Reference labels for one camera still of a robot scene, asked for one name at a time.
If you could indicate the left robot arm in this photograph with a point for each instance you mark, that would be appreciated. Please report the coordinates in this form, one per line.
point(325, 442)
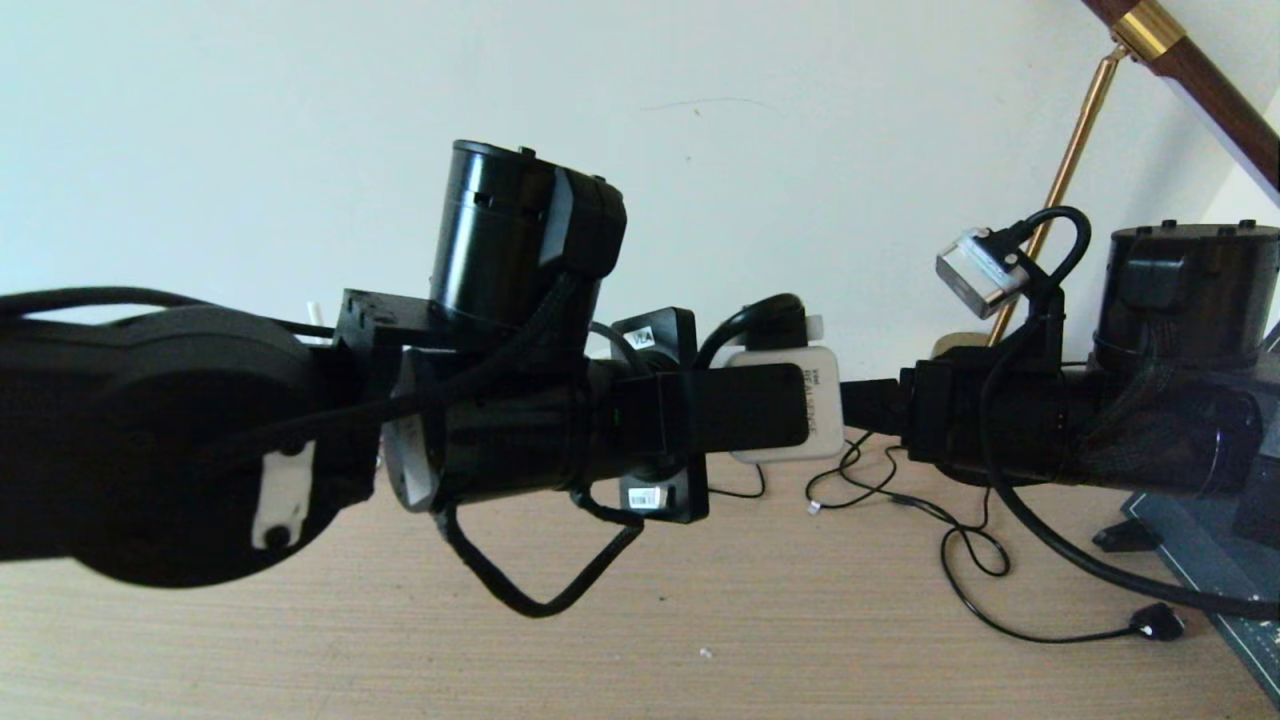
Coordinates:
point(150, 430)

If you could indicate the brass and wood desk lamp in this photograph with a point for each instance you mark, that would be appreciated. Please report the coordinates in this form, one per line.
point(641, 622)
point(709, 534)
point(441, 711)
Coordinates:
point(1210, 95)

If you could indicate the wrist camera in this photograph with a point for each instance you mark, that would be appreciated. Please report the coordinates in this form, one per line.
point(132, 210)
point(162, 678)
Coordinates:
point(975, 275)
point(825, 420)

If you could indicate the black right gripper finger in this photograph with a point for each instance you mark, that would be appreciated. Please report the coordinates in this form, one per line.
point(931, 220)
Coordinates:
point(870, 405)

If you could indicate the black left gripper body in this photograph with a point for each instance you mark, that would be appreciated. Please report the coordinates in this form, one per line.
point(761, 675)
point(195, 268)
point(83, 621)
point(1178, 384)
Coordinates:
point(640, 420)

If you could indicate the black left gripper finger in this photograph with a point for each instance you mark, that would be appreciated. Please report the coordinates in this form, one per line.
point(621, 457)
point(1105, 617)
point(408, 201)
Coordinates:
point(730, 430)
point(730, 388)

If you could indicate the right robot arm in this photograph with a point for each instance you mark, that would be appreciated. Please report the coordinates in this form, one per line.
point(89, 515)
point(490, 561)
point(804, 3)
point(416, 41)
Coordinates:
point(1180, 300)

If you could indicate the dark blue board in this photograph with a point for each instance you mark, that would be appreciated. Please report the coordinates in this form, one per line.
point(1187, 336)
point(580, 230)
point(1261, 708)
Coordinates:
point(1180, 540)

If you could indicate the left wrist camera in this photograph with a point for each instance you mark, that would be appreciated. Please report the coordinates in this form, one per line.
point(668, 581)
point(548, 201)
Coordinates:
point(825, 420)

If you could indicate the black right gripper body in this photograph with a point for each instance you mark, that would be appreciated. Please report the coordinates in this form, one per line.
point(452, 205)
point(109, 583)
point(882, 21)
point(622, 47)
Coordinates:
point(940, 410)

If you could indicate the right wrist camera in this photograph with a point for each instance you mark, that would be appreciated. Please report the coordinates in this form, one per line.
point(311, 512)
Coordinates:
point(975, 275)

